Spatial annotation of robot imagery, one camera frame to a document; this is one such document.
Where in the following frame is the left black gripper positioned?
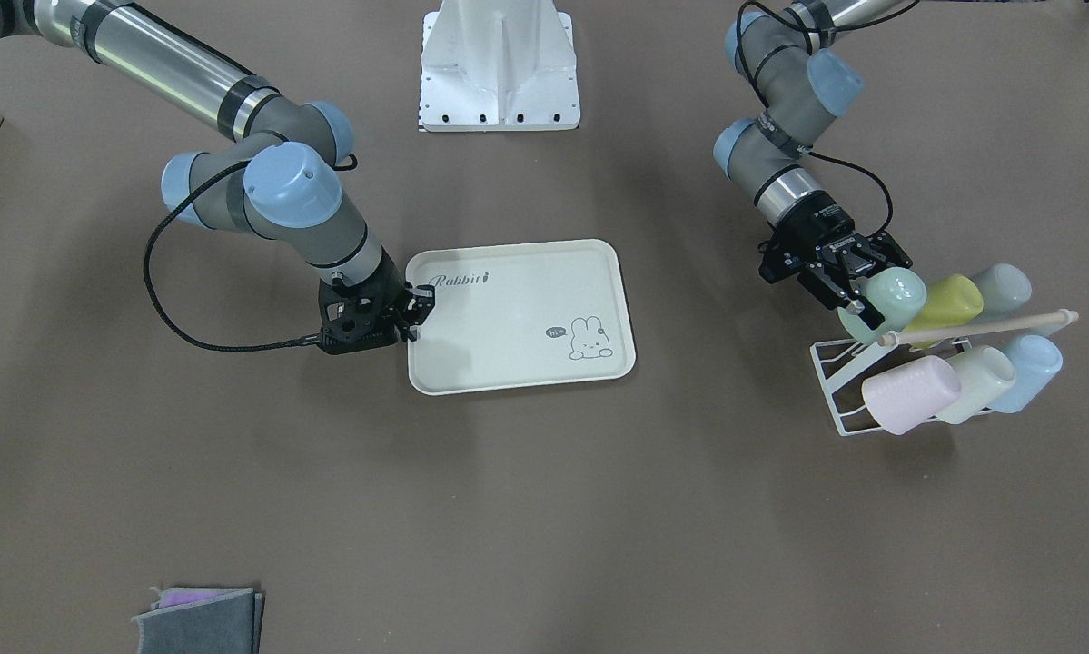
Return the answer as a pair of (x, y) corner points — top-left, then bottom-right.
(771, 195), (911, 332)

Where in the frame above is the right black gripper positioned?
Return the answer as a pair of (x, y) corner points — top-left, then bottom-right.
(317, 255), (436, 355)

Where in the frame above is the green cup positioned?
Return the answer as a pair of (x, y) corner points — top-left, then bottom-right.
(837, 266), (927, 344)

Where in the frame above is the cream rabbit tray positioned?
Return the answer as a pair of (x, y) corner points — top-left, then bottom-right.
(406, 239), (637, 396)

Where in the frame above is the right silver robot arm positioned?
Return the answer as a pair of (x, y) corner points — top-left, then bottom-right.
(0, 1), (435, 353)

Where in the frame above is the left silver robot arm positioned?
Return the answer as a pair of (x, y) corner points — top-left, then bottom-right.
(713, 1), (911, 328)

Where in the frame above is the yellow cup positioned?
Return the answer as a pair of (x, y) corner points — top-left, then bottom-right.
(904, 274), (984, 332)

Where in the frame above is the pink cup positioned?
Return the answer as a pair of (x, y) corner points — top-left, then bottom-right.
(861, 355), (962, 435)

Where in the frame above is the cream white cup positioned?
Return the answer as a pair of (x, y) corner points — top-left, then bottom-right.
(935, 346), (1017, 425)

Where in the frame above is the grey blue cup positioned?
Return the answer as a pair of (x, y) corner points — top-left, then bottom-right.
(971, 263), (1033, 322)

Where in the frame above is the light blue cup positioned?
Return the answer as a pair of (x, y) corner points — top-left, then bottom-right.
(988, 332), (1064, 414)

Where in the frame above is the grey folded cloth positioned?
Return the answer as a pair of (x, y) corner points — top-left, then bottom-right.
(133, 587), (264, 653)

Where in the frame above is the white wire cup rack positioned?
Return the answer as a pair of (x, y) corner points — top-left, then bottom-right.
(809, 309), (1080, 436)

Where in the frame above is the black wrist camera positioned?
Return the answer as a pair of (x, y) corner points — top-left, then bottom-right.
(758, 239), (806, 284)

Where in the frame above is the white mounting post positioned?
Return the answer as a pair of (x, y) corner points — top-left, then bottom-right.
(419, 1), (582, 133)

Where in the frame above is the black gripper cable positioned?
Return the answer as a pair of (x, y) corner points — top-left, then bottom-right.
(143, 153), (360, 353)

